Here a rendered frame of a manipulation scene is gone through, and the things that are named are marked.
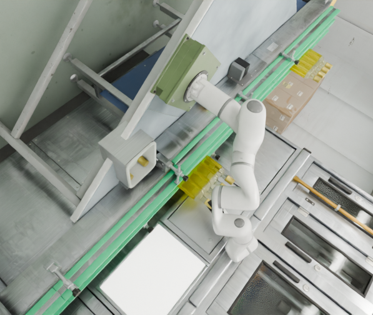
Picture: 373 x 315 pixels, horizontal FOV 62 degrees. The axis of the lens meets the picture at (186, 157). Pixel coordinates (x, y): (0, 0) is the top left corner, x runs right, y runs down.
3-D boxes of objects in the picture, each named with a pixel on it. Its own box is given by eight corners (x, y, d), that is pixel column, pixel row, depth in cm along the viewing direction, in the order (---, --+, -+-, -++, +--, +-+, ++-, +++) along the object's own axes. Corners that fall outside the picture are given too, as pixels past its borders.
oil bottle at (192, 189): (166, 178, 163) (198, 204, 158) (167, 173, 159) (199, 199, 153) (174, 170, 166) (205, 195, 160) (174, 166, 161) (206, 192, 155)
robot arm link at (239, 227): (255, 206, 129) (220, 203, 134) (252, 183, 112) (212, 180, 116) (252, 245, 121) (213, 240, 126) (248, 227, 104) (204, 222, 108)
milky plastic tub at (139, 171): (117, 179, 145) (130, 190, 143) (111, 154, 126) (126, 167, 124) (143, 155, 153) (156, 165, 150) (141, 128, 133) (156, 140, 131)
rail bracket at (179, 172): (164, 175, 156) (183, 191, 153) (165, 159, 141) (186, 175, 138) (168, 172, 157) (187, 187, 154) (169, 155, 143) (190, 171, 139)
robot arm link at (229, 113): (215, 122, 129) (247, 145, 125) (220, 104, 117) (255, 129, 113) (229, 109, 133) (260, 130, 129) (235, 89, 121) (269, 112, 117)
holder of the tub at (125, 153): (117, 182, 150) (129, 192, 148) (110, 153, 126) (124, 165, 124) (142, 159, 157) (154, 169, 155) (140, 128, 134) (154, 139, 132)
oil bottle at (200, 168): (180, 163, 168) (212, 187, 163) (181, 158, 163) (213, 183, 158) (187, 157, 171) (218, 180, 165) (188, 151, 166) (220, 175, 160)
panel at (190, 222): (95, 288, 145) (149, 343, 136) (94, 287, 143) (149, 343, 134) (212, 163, 184) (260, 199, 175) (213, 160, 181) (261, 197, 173)
